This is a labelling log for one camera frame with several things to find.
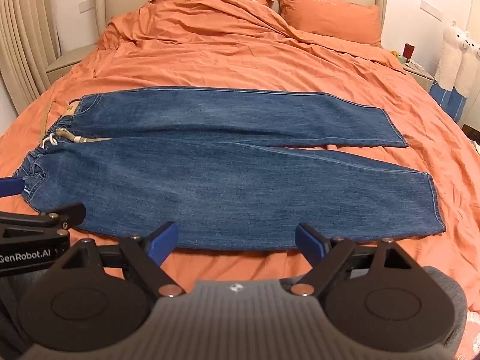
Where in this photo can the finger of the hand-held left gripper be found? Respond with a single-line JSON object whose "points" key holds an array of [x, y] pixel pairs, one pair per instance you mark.
{"points": [[56, 215], [11, 187]]}

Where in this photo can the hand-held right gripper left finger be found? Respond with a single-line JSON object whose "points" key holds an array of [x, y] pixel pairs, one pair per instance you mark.
{"points": [[164, 243]]}

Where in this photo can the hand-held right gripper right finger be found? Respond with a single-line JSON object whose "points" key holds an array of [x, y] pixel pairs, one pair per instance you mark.
{"points": [[309, 243]]}

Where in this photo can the blue denim pants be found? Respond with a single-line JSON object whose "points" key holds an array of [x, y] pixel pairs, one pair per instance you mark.
{"points": [[225, 180]]}

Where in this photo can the beige nightstand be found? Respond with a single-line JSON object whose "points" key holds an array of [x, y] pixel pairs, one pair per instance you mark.
{"points": [[71, 62]]}

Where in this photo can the beige curtain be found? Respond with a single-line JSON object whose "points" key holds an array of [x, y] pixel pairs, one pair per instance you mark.
{"points": [[22, 37]]}

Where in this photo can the orange duvet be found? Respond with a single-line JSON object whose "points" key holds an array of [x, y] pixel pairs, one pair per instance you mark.
{"points": [[232, 56]]}

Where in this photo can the white nightstand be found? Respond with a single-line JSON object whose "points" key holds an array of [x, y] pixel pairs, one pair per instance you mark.
{"points": [[422, 77]]}

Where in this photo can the red cup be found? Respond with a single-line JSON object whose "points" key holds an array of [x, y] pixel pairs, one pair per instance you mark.
{"points": [[409, 50]]}

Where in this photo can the white alpaca plush toy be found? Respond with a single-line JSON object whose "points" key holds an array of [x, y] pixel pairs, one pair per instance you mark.
{"points": [[452, 56], [471, 67]]}

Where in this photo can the white wall socket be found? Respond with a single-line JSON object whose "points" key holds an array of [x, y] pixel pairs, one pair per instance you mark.
{"points": [[431, 9]]}

